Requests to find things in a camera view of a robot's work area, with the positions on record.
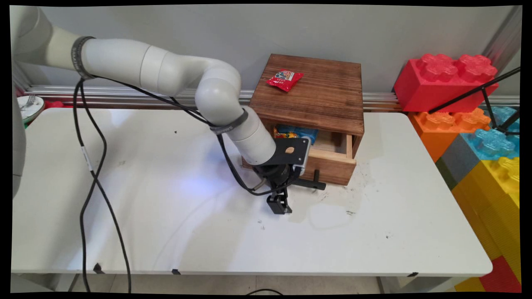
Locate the big blue toy brick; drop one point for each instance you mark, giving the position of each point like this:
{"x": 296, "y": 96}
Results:
{"x": 492, "y": 143}

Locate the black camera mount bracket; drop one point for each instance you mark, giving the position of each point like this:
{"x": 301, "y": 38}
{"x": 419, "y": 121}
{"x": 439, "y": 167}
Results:
{"x": 289, "y": 150}

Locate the blue snack packet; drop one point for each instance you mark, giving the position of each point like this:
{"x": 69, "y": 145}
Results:
{"x": 305, "y": 133}

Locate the black tripod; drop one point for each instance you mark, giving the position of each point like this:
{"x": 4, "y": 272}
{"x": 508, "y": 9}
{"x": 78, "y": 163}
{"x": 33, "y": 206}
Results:
{"x": 474, "y": 93}

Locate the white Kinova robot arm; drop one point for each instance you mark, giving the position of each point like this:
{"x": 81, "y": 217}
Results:
{"x": 124, "y": 62}

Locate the wooden drawer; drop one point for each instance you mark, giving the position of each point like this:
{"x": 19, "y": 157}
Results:
{"x": 332, "y": 166}

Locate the white plate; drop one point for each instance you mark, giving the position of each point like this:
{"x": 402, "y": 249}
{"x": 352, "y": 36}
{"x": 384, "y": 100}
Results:
{"x": 35, "y": 112}

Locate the silver fork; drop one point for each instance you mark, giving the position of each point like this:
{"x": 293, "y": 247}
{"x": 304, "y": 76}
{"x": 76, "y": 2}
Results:
{"x": 28, "y": 102}

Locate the aluminium wall rail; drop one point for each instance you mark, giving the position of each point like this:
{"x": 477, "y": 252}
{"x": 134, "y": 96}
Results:
{"x": 382, "y": 101}

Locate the red snack packet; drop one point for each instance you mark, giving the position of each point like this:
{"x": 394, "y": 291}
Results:
{"x": 285, "y": 80}

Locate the brown wooden drawer cabinet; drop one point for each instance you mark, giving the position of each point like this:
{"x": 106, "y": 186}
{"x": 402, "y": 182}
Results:
{"x": 316, "y": 95}

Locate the red object behind table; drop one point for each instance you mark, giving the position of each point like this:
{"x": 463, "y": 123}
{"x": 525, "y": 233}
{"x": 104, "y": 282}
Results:
{"x": 56, "y": 104}

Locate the big orange toy brick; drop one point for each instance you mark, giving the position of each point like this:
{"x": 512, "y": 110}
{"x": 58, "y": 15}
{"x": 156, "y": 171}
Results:
{"x": 436, "y": 124}

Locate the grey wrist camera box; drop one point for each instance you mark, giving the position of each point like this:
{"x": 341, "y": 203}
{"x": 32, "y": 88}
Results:
{"x": 304, "y": 160}

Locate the big red toy brick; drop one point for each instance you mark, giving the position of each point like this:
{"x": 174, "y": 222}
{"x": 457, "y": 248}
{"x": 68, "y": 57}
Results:
{"x": 436, "y": 85}

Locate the aluminium upright post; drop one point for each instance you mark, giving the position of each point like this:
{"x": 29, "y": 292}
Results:
{"x": 505, "y": 39}

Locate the orange yellow snack packet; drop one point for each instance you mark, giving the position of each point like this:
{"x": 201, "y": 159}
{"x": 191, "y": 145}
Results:
{"x": 282, "y": 134}

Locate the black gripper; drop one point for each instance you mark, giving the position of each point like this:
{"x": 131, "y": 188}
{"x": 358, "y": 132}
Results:
{"x": 276, "y": 176}

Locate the big grey toy brick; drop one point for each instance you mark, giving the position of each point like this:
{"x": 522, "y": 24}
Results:
{"x": 457, "y": 160}

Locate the small red toy brick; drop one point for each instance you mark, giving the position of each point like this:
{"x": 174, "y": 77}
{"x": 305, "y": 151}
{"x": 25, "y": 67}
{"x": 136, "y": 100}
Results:
{"x": 505, "y": 278}

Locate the big yellow toy brick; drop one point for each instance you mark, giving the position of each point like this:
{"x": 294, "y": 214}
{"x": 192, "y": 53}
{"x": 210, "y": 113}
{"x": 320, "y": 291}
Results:
{"x": 490, "y": 199}

